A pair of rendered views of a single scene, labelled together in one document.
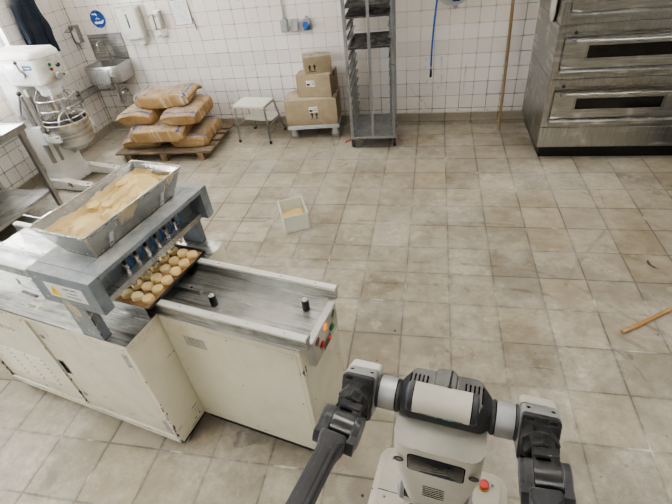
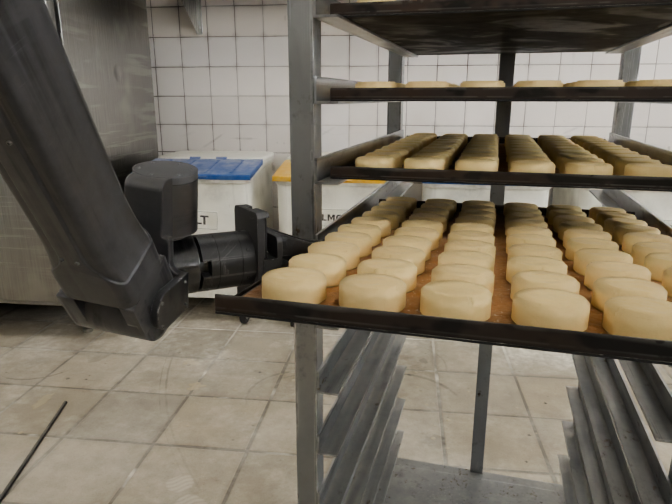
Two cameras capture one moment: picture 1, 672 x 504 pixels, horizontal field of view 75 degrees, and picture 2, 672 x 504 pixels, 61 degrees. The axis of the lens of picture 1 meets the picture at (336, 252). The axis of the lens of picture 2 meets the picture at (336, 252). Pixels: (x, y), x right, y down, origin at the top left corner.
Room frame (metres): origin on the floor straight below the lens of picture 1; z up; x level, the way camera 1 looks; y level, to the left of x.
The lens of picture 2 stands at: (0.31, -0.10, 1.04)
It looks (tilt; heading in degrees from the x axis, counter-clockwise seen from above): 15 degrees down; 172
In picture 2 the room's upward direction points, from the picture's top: straight up
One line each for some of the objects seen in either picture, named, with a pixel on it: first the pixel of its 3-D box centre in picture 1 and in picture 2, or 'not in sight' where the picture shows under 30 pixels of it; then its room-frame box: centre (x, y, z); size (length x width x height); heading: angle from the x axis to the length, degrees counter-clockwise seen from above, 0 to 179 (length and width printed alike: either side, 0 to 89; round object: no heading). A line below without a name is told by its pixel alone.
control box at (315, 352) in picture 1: (322, 332); not in sight; (1.24, 0.10, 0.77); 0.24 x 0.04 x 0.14; 154
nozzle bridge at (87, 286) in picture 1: (139, 253); not in sight; (1.62, 0.88, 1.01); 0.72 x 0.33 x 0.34; 154
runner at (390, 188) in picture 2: not in sight; (379, 201); (-0.64, 0.10, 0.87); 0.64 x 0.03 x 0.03; 157
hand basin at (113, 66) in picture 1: (111, 61); not in sight; (5.86, 2.44, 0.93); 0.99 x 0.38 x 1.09; 75
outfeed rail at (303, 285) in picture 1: (151, 253); not in sight; (1.80, 0.91, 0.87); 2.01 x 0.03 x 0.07; 64
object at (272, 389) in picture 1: (261, 360); not in sight; (1.39, 0.42, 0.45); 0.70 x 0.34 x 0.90; 64
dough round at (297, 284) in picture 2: not in sight; (294, 286); (-0.11, -0.08, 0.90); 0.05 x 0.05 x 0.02
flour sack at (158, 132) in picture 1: (162, 128); not in sight; (5.04, 1.82, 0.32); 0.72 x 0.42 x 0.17; 80
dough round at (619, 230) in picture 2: not in sight; (635, 235); (-0.30, 0.34, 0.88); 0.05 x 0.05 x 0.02
